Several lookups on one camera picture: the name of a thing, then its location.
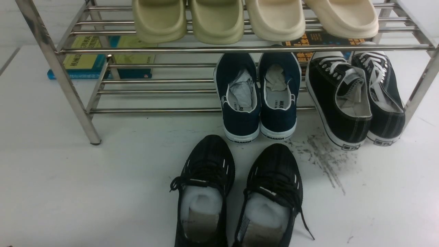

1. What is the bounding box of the black canvas sneaker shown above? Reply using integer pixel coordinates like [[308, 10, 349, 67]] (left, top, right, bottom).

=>
[[349, 51, 406, 146], [305, 51, 372, 151]]

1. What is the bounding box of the navy canvas shoe left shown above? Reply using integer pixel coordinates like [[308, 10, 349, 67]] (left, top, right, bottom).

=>
[[213, 53, 261, 144]]

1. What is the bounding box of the navy canvas shoe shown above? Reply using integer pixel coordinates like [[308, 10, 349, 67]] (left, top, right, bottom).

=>
[[257, 52, 302, 140], [213, 53, 261, 144]]

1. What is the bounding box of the navy canvas shoe right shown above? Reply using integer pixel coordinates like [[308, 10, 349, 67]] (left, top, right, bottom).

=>
[[257, 52, 302, 140]]

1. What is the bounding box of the stainless steel shoe rack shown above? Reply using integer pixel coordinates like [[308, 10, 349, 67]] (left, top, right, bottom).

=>
[[16, 0, 438, 145]]

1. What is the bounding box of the black mesh sneaker left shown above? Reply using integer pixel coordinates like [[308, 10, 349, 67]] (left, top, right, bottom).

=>
[[170, 135, 235, 247]]

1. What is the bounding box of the black mesh sneaker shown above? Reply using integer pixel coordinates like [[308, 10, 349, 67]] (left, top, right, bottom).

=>
[[170, 135, 235, 247], [233, 143, 309, 247]]

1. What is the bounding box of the black mesh sneaker right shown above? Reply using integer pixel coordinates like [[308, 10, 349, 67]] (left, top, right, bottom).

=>
[[233, 143, 309, 247]]

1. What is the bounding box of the green foam slipper right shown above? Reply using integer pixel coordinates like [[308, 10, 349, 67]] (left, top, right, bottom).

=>
[[188, 0, 244, 45]]

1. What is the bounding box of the green foam slipper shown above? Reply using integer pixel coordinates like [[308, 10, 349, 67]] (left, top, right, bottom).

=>
[[188, 0, 244, 45], [132, 0, 187, 44]]

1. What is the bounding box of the cream foam slipper left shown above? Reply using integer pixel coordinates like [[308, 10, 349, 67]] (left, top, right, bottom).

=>
[[245, 0, 306, 42]]

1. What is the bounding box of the cream foam slipper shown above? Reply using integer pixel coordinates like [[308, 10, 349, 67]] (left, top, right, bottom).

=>
[[304, 0, 379, 39], [245, 0, 306, 42]]

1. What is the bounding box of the green foam slipper left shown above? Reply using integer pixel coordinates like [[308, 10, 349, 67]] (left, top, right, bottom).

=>
[[132, 0, 187, 44]]

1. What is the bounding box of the black and orange book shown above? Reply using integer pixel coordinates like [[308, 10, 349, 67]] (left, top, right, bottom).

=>
[[281, 32, 372, 63]]

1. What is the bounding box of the yellow and blue book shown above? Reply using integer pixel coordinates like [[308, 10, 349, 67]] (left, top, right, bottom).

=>
[[64, 36, 155, 80]]

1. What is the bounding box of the cream foam slipper right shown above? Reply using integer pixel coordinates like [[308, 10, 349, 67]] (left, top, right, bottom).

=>
[[304, 0, 379, 39]]

